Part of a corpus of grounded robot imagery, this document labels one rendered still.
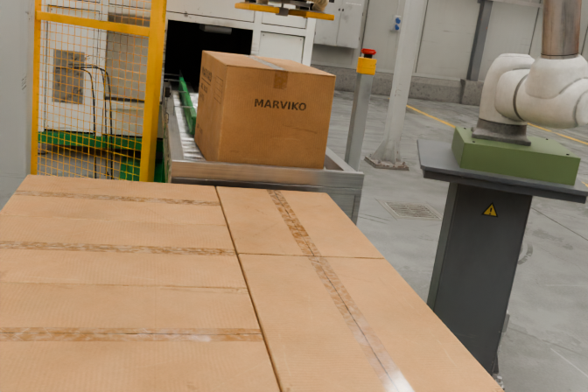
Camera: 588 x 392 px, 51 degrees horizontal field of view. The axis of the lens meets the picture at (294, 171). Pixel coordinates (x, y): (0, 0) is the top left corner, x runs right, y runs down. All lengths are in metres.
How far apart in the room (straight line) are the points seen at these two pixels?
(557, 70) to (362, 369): 1.09
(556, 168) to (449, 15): 10.07
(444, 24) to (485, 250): 9.98
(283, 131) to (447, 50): 9.89
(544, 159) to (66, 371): 1.44
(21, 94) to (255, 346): 1.95
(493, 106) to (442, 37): 9.89
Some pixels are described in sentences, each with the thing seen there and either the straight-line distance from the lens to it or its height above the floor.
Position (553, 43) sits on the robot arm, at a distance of 1.91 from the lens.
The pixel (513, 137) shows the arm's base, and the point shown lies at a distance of 2.07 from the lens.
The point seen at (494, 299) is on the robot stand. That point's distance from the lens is 2.18.
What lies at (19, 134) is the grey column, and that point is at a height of 0.50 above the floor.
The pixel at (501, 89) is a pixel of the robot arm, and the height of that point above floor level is 0.99.
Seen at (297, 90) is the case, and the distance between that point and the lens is 2.20.
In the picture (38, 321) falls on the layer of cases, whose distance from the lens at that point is 1.22.
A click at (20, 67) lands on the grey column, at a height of 0.79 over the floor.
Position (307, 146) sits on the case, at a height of 0.68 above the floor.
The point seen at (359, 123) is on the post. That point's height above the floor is 0.70.
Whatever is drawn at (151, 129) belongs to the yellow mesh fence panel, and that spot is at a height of 0.56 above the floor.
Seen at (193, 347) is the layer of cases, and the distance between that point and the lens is 1.14.
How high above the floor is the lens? 1.12
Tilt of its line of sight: 14 degrees down
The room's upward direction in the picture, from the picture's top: 7 degrees clockwise
